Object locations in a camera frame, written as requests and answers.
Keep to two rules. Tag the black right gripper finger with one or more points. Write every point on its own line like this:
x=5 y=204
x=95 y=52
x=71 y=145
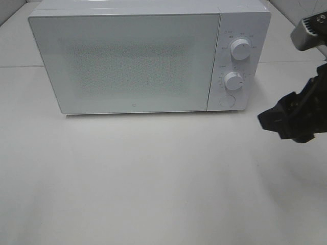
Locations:
x=288 y=119

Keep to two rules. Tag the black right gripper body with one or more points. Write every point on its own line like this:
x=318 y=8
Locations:
x=309 y=115

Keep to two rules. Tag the round white door button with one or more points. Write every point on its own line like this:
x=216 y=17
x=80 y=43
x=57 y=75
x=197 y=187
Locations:
x=227 y=101

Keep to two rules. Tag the white timer knob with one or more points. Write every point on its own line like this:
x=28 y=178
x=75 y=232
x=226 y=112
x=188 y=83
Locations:
x=233 y=81

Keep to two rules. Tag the white microwave door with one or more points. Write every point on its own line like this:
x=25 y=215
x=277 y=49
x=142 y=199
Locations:
x=128 y=64

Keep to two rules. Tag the upper white power knob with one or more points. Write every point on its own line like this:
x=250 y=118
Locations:
x=240 y=48

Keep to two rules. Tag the white microwave oven body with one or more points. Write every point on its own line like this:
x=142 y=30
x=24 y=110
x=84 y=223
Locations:
x=248 y=19

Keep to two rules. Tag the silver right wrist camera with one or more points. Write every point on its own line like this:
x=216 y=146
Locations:
x=310 y=32

